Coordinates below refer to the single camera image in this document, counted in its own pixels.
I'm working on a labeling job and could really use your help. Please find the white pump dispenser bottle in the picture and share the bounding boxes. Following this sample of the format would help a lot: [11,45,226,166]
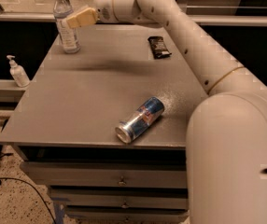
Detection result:
[7,55,30,87]

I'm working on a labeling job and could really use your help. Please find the dark snack bar wrapper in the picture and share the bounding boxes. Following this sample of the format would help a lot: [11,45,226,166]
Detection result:
[148,36,172,59]

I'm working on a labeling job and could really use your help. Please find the blue silver energy drink can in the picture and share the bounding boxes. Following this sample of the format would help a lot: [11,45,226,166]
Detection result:
[115,97,164,144]

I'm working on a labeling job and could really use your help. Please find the clear plastic water bottle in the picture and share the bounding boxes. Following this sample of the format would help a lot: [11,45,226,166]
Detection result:
[53,0,80,53]

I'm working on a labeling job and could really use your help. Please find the black floor cable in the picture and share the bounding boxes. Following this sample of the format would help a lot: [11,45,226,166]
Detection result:
[0,176,57,224]

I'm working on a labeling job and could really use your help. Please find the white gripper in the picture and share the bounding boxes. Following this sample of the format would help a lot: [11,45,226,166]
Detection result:
[66,0,115,28]

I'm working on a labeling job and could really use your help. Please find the grey metal railing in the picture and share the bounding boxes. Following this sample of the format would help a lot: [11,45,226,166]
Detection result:
[0,0,267,27]

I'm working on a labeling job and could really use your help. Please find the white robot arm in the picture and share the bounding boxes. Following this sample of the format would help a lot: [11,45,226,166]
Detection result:
[66,0,267,224]

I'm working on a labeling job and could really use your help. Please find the grey drawer cabinet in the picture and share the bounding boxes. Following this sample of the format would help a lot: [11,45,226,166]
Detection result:
[0,25,204,224]

